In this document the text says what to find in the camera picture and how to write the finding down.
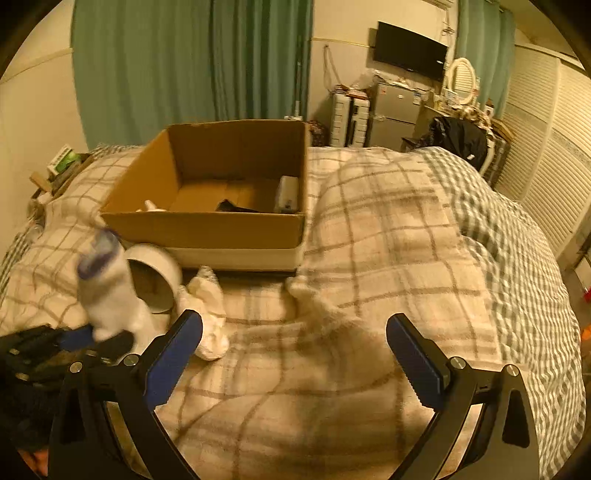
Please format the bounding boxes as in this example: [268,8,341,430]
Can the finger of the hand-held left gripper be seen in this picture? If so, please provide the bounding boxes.
[28,330,137,376]
[9,324,97,358]

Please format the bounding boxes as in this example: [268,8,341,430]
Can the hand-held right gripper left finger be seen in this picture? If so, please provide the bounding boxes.
[48,309,204,480]

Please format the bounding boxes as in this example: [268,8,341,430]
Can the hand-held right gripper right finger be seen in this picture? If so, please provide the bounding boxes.
[386,313,541,480]

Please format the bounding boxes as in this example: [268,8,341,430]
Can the cardboard box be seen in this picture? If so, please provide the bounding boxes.
[100,119,309,272]

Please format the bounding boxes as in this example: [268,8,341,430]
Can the white crumpled sock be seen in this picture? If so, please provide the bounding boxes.
[178,266,230,361]

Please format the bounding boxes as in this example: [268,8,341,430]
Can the white cylindrical cup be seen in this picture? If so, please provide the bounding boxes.
[124,244,184,315]

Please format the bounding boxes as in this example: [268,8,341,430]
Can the beige plaid blanket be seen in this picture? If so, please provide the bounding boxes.
[0,144,504,480]

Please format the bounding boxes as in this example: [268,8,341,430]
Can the grey gingham duvet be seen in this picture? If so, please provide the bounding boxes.
[411,147,583,478]

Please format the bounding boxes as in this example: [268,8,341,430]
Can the black item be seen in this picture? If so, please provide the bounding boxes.
[217,199,273,214]

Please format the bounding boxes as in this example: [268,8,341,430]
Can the green and white box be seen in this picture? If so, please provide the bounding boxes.
[47,144,81,175]

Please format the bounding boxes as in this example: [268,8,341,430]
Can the black clothing pile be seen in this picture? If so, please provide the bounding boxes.
[417,115,489,162]

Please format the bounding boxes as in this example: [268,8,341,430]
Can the wooden dresser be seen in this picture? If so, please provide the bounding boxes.
[416,104,512,153]

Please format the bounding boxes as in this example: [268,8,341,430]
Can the white louvered wardrobe doors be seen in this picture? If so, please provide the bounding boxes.
[492,44,591,259]

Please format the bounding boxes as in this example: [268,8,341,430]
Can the silver refrigerator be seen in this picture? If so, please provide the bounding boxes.
[368,79,435,151]

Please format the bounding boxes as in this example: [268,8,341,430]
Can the white suitcase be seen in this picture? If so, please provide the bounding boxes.
[327,92,373,148]

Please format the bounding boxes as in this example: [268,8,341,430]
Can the white oval mirror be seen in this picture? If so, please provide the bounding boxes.
[447,57,479,108]

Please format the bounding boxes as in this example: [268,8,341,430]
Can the green curtain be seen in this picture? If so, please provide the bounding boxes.
[455,0,516,118]
[71,0,315,149]

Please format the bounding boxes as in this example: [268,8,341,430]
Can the black wall television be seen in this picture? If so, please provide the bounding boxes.
[372,21,450,83]

